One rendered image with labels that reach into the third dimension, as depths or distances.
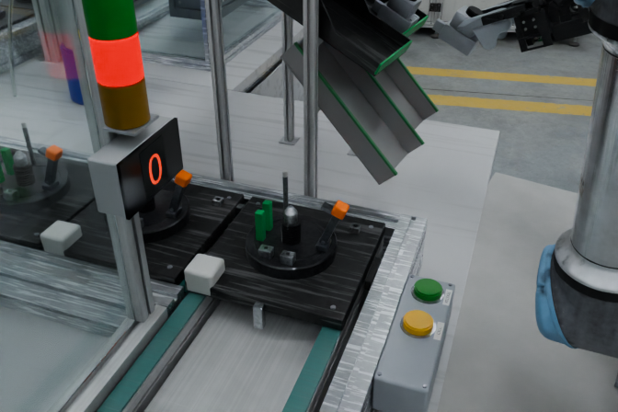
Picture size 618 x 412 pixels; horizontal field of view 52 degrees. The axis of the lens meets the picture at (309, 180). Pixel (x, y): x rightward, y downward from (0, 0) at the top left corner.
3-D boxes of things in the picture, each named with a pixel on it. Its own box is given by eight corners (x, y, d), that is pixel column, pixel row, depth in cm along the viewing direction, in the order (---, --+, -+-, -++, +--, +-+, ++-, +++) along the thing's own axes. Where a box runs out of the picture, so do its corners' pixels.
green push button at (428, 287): (443, 291, 92) (444, 280, 91) (438, 309, 89) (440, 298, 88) (416, 285, 93) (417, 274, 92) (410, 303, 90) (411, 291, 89)
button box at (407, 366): (451, 313, 96) (455, 281, 93) (424, 425, 79) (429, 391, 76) (405, 303, 98) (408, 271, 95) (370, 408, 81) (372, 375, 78)
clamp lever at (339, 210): (331, 240, 95) (350, 204, 91) (326, 248, 94) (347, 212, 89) (310, 229, 96) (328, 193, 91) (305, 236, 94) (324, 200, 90)
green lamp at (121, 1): (147, 28, 67) (141, -19, 64) (120, 43, 63) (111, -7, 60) (107, 23, 68) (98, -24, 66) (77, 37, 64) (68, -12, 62)
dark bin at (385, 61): (406, 51, 110) (427, 17, 105) (374, 76, 101) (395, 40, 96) (280, -36, 115) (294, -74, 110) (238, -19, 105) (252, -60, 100)
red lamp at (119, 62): (153, 73, 69) (147, 28, 67) (127, 89, 65) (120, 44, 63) (114, 66, 71) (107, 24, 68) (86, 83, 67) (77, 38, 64)
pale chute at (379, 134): (407, 154, 120) (425, 143, 117) (378, 185, 110) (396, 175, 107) (316, 35, 118) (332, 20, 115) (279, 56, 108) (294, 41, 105)
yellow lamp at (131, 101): (158, 114, 72) (153, 74, 69) (134, 132, 68) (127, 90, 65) (121, 108, 73) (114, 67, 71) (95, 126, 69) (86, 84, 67)
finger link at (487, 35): (462, 59, 109) (516, 43, 105) (452, 26, 107) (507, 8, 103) (464, 54, 112) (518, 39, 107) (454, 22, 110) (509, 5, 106)
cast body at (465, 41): (474, 50, 115) (496, 17, 111) (467, 57, 112) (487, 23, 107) (436, 25, 117) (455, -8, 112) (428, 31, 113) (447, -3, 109)
